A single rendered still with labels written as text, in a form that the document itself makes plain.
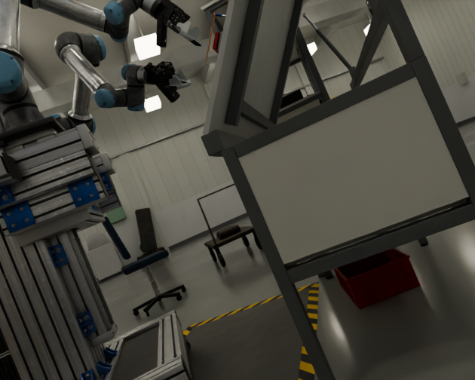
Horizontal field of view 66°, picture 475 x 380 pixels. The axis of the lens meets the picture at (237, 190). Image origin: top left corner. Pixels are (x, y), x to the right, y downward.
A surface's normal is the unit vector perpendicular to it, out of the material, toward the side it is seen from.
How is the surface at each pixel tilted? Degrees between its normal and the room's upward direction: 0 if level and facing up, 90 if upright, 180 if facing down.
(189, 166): 90
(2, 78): 97
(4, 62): 97
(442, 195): 90
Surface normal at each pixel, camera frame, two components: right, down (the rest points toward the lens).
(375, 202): -0.23, 0.07
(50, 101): 0.20, -0.11
